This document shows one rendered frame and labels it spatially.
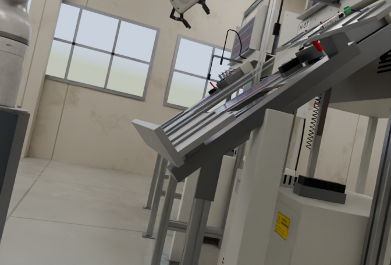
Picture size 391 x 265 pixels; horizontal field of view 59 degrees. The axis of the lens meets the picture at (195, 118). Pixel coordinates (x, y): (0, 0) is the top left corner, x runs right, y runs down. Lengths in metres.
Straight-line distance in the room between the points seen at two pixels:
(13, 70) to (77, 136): 3.75
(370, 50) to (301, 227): 0.53
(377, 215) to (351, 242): 0.11
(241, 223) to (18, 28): 0.74
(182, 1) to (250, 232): 0.92
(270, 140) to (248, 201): 0.13
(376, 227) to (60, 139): 4.15
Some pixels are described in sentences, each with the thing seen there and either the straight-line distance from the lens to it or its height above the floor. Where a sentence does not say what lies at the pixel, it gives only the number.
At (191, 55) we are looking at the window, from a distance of 4.97.
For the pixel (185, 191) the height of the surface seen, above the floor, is 0.41.
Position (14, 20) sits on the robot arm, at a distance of 1.05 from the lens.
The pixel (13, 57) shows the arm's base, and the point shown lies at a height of 0.84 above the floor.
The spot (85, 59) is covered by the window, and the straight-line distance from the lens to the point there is 4.76.
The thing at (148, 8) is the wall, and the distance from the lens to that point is 4.99.
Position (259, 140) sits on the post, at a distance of 0.70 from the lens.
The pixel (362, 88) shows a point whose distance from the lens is 1.50.
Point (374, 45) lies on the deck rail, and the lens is 1.12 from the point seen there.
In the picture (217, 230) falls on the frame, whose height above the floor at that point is 0.32.
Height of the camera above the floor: 0.76
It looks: 2 degrees up
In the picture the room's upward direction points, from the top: 12 degrees clockwise
